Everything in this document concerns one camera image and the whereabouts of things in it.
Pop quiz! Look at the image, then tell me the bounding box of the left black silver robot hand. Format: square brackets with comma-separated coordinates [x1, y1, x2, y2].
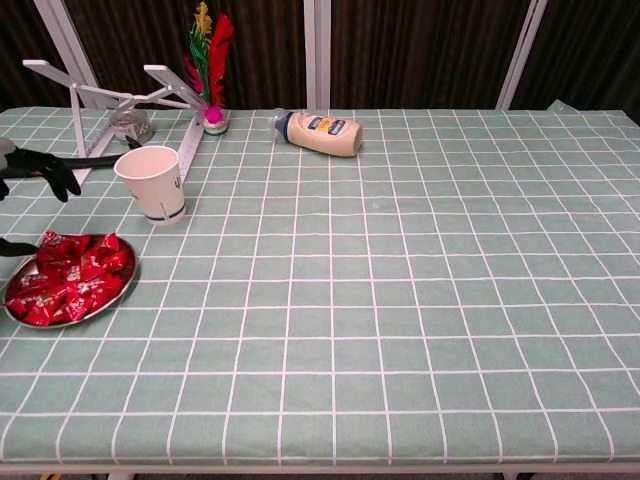
[0, 137, 82, 259]

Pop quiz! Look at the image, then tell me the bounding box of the heap of red candies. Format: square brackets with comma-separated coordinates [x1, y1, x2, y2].
[4, 229, 137, 327]

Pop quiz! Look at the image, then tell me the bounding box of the white paper cup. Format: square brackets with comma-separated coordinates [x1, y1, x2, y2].
[113, 145, 187, 226]

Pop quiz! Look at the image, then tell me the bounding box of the red black claw hammer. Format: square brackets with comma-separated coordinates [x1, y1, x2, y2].
[29, 134, 145, 177]

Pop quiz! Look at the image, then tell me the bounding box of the dark brown curtain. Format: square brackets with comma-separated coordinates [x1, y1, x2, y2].
[329, 0, 531, 110]
[0, 0, 81, 114]
[64, 0, 309, 110]
[509, 0, 640, 124]

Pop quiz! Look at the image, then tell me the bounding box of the round metal plate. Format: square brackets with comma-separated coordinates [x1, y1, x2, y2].
[3, 233, 141, 330]

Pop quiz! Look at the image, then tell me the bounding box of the silver folding laptop stand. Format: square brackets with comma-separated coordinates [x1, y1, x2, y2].
[22, 58, 215, 187]

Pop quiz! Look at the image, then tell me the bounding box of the colourful feather shuttlecock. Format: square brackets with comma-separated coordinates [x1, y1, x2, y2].
[183, 1, 236, 136]

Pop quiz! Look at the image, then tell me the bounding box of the mayonnaise squeeze bottle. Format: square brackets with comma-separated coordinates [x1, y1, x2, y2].
[272, 107, 364, 159]

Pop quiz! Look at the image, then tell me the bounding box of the green checked tablecloth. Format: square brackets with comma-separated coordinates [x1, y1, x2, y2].
[0, 99, 640, 464]

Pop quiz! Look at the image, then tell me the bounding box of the white partition post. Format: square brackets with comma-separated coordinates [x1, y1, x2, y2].
[32, 0, 99, 109]
[303, 0, 332, 109]
[495, 0, 549, 110]

